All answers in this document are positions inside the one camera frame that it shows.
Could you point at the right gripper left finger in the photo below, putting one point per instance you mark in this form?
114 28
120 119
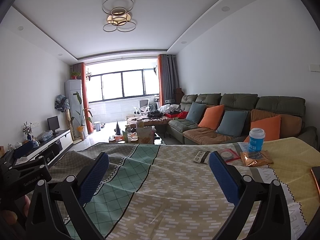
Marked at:
44 219

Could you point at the white black snack packet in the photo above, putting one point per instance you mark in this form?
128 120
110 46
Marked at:
202 157

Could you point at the white black tv cabinet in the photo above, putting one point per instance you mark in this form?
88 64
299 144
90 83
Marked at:
62 139

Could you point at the orange cushion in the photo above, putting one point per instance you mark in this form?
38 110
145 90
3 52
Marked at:
212 117
271 126

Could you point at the smartphone orange case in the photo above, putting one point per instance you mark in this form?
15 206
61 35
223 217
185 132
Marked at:
315 171

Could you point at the orange grey curtain left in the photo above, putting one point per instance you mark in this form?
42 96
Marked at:
80 69

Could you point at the red snack packet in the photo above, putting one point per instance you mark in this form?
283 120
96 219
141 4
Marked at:
228 155

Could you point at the dark green sectional sofa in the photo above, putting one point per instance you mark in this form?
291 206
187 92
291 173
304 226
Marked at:
291 109

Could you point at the brown sofa blanket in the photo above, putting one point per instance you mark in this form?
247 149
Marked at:
205 136

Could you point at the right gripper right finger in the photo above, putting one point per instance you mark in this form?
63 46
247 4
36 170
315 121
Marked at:
272 219

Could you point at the blue white paper cup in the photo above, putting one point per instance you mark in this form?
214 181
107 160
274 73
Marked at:
256 139

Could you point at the white standing air conditioner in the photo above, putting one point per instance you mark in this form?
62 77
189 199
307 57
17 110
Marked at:
72 88

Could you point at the orange cushion near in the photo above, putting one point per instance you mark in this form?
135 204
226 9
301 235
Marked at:
271 126

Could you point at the orange cushion far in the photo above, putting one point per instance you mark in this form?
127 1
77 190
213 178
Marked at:
212 117

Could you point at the white office chair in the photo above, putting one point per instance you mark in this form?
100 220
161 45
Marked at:
143 107

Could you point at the blue grey cushion near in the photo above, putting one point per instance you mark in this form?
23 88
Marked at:
232 123

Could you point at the small black monitor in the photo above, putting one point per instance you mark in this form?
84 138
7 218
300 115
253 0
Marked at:
53 124

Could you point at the orange grey curtain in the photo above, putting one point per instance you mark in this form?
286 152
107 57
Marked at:
168 77
80 69

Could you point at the blue grey cushion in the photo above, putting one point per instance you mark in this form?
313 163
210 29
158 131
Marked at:
195 112
232 123

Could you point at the cluttered coffee table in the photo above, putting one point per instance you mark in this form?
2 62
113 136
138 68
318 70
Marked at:
121 132

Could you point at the orange grey curtain right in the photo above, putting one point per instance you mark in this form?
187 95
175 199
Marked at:
168 77

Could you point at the patterned tablecloth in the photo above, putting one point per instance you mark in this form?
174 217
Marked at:
160 192

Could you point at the ring ceiling lamp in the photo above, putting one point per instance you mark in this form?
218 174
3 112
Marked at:
118 16

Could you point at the gold snack packet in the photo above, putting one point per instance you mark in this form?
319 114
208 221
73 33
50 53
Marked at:
254 159

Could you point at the blue grey cushion far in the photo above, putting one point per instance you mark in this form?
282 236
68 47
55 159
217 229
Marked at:
195 112

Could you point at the tall green houseplant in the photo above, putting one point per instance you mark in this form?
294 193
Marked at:
84 115

